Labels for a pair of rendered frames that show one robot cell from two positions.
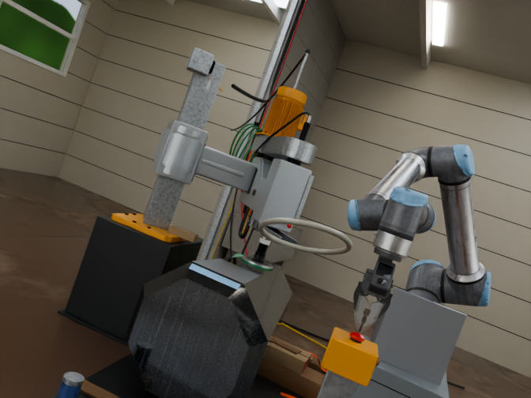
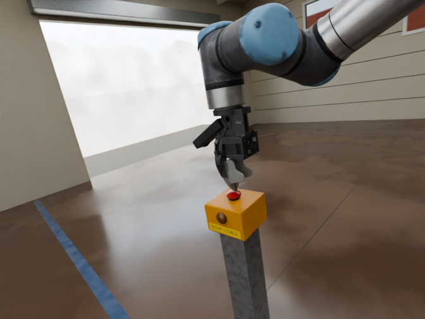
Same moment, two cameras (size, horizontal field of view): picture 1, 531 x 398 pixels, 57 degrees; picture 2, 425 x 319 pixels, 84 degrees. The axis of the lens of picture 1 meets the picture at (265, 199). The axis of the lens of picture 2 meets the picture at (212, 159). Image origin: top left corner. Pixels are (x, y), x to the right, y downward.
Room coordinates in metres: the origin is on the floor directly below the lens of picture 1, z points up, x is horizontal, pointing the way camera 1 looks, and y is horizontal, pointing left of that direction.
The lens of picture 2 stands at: (1.46, -0.85, 1.35)
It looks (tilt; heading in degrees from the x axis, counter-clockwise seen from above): 16 degrees down; 120
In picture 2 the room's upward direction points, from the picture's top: 10 degrees counter-clockwise
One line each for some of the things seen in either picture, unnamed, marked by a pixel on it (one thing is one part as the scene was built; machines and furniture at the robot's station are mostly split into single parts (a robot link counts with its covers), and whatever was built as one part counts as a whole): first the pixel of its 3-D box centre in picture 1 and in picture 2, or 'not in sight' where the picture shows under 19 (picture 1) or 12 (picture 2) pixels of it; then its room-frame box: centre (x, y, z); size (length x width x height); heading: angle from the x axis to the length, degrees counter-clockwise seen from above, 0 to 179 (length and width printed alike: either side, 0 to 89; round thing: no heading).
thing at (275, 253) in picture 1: (260, 251); not in sight; (6.58, -0.17, 0.43); 1.30 x 0.62 x 0.86; 161
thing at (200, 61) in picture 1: (201, 62); not in sight; (3.48, 0.76, 2.00); 0.20 x 0.18 x 0.15; 77
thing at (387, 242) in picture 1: (390, 243); (226, 98); (1.23, -0.34, 1.34); 0.10 x 0.09 x 0.05; 77
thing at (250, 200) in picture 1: (268, 193); not in sight; (3.51, 0.00, 1.29); 0.74 x 0.23 x 0.49; 15
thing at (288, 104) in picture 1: (286, 116); not in sight; (3.77, 0.06, 1.89); 0.31 x 0.28 x 0.40; 105
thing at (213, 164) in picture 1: (205, 161); not in sight; (3.67, 0.52, 1.35); 0.74 x 0.34 x 0.25; 103
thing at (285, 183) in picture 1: (277, 195); not in sight; (3.21, -0.07, 1.31); 0.36 x 0.22 x 0.45; 15
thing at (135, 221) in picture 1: (154, 226); not in sight; (3.62, 0.71, 0.76); 0.49 x 0.49 x 0.05; 77
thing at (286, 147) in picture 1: (282, 152); not in sight; (3.47, 0.00, 1.60); 0.96 x 0.25 x 0.17; 15
